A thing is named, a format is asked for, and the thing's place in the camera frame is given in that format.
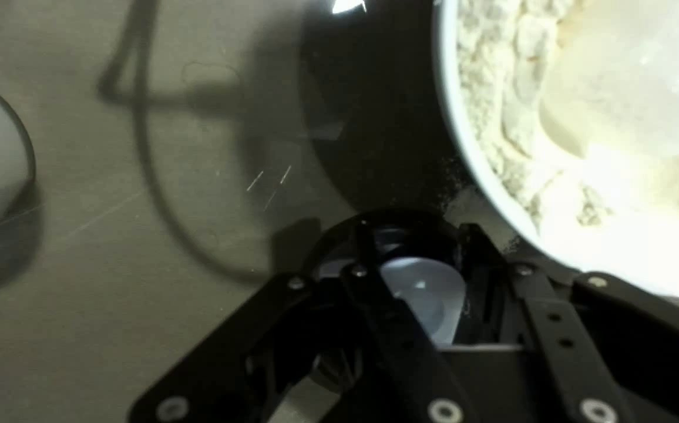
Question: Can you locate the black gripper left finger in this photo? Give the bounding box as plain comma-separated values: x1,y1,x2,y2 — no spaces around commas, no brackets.
127,217,482,423

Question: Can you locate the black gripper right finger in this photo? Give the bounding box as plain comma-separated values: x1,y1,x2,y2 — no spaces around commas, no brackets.
455,226,679,423

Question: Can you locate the black lid with white flap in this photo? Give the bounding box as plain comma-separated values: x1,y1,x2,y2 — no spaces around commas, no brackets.
301,208,468,344

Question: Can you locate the large tub of white powder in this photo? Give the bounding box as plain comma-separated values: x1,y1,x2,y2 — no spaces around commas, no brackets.
433,0,679,299

